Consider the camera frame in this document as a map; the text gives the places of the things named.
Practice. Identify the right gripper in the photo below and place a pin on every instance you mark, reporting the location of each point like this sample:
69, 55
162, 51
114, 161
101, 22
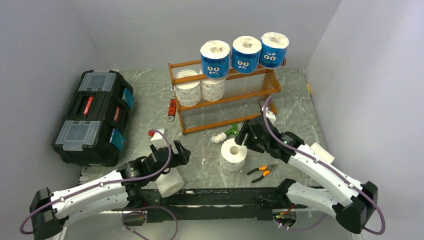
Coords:
244, 130

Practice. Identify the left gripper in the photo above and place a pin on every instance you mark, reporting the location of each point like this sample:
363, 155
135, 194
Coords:
183, 155

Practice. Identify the white floral paper roll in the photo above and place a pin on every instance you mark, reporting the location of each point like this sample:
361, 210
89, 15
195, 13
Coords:
232, 155
188, 94
212, 89

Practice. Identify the plain white paper roll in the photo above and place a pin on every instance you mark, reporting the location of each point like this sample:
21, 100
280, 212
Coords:
170, 183

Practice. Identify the blue paper roll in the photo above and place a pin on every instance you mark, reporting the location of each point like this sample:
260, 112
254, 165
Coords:
245, 54
274, 48
215, 59

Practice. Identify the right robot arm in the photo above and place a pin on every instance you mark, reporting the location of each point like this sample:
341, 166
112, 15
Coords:
352, 203

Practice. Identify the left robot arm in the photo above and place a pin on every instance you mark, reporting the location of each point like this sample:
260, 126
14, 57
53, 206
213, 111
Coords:
51, 211

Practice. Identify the orange wooden shelf rack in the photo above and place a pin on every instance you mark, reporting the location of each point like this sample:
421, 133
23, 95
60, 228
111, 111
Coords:
242, 93

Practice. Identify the green plastic pipe fitting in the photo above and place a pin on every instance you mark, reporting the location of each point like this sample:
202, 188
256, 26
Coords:
233, 130

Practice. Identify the white plastic pipe fitting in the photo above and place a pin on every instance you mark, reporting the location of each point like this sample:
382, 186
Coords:
219, 138

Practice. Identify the white paper roll at edge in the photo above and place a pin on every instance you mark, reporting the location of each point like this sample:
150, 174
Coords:
321, 153

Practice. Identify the black plastic toolbox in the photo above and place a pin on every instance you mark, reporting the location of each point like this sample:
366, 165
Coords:
92, 129

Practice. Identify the orange handled screwdriver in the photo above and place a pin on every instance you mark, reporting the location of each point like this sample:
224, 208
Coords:
261, 108

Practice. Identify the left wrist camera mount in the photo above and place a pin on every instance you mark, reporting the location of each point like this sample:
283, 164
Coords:
157, 140

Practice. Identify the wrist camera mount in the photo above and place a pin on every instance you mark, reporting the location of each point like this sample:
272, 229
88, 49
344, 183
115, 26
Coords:
157, 140
269, 114

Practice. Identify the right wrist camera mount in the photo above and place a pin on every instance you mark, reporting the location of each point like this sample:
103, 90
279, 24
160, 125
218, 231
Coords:
269, 114

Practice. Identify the red handled wrench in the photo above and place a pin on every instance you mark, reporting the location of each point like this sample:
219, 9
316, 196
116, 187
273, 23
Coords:
172, 108

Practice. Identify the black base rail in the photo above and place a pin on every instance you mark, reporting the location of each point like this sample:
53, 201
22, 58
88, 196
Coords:
260, 203

